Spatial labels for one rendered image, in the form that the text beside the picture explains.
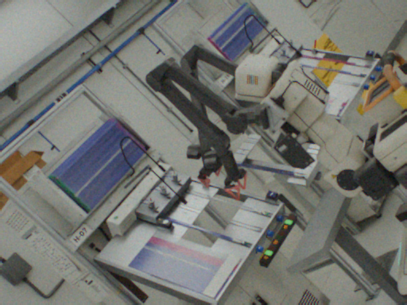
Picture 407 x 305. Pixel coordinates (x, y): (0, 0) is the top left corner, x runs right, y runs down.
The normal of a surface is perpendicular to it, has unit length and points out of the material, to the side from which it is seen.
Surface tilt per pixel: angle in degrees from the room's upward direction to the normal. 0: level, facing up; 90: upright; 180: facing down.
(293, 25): 90
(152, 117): 90
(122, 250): 45
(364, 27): 90
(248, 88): 90
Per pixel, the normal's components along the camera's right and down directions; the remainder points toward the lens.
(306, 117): -0.28, 0.49
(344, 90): -0.14, -0.72
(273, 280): 0.52, -0.33
